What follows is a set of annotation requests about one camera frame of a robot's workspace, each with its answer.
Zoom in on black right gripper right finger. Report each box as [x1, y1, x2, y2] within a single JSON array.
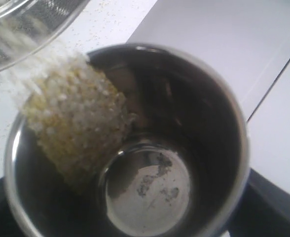
[[231, 169, 290, 237]]

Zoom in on stainless steel cup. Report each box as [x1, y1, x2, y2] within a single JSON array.
[[4, 43, 250, 237]]

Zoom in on pouring white-yellow grains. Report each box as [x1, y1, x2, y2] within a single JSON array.
[[22, 53, 136, 194]]

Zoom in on round steel mesh sieve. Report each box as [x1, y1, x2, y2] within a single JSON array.
[[0, 0, 88, 71]]

